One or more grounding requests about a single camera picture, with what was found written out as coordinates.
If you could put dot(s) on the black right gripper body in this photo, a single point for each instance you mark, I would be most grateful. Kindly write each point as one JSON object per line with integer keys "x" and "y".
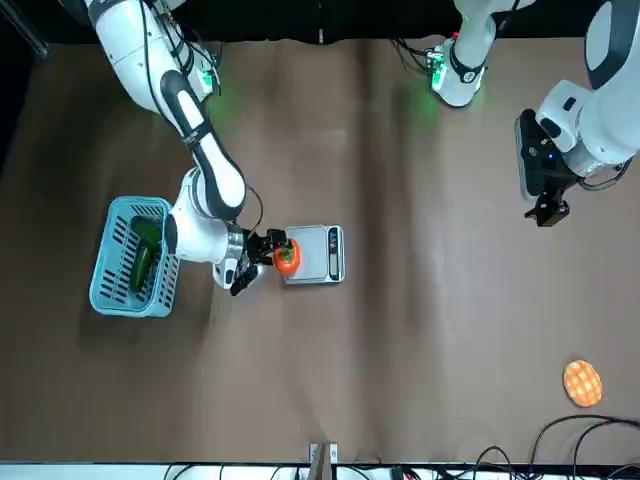
{"x": 251, "y": 250}

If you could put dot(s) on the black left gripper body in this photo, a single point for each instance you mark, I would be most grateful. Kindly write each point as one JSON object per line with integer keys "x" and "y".
{"x": 537, "y": 160}

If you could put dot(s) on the red tomato with green stem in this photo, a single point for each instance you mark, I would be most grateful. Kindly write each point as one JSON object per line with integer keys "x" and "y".
{"x": 288, "y": 260}

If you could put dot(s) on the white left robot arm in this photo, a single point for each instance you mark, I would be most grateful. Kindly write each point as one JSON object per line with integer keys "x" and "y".
{"x": 610, "y": 120}

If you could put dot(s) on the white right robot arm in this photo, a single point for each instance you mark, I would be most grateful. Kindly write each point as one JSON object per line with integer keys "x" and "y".
{"x": 200, "y": 235}

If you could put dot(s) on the silver digital kitchen scale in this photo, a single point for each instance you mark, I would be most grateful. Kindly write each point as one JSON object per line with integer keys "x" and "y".
{"x": 315, "y": 250}

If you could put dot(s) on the light blue plastic shopping basket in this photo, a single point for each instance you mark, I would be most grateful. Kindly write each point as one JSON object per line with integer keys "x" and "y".
{"x": 107, "y": 285}

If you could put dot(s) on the dark green vegetable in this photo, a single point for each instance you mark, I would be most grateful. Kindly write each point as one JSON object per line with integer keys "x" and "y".
{"x": 146, "y": 231}

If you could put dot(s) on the green cucumber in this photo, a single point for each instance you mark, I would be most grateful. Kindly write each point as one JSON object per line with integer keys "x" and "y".
{"x": 140, "y": 270}

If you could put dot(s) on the round orange checkered bread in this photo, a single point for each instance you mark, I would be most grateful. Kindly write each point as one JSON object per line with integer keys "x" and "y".
{"x": 582, "y": 382}

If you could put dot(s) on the aluminium frame post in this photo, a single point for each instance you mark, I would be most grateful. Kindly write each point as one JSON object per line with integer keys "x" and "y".
{"x": 322, "y": 462}

